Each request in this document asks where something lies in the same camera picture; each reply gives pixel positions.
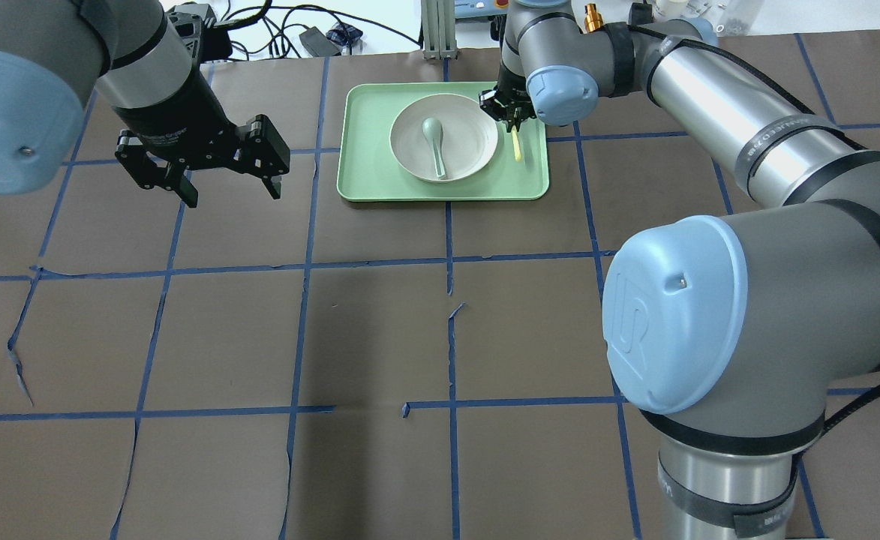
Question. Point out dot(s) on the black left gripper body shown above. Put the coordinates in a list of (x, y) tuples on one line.
[(177, 107)]

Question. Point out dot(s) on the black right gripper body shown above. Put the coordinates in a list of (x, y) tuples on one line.
[(505, 106)]

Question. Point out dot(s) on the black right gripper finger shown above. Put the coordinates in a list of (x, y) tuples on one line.
[(517, 120), (489, 102)]

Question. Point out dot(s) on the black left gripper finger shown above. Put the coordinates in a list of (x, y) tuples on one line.
[(263, 153), (134, 158)]

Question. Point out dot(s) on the yellow plastic fork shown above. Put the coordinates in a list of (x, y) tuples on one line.
[(516, 144)]

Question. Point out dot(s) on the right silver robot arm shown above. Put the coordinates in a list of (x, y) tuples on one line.
[(742, 339)]

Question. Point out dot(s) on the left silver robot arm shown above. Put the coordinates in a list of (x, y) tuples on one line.
[(145, 63)]

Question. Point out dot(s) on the pale green plastic spoon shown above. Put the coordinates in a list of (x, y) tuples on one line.
[(432, 130)]

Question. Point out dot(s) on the brass cylinder fitting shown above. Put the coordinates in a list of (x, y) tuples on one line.
[(593, 19)]

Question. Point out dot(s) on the mint green tray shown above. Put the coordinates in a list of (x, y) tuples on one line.
[(369, 173)]

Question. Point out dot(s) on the black power adapter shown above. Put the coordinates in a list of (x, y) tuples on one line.
[(317, 44)]

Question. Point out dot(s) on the aluminium frame post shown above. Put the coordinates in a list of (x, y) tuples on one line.
[(437, 23)]

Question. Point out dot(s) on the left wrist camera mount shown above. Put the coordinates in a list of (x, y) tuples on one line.
[(195, 24)]

